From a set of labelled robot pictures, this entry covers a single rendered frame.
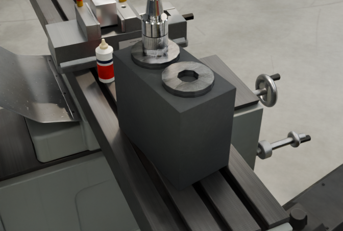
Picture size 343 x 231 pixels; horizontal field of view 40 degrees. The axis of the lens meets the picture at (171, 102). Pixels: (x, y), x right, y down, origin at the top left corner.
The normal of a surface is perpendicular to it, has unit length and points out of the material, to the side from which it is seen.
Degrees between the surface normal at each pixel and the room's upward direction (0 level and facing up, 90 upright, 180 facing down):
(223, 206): 0
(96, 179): 90
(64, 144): 90
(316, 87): 0
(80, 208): 90
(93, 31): 90
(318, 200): 0
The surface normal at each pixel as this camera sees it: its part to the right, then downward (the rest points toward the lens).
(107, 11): 0.37, 0.58
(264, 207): 0.00, -0.79
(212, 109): 0.58, 0.51
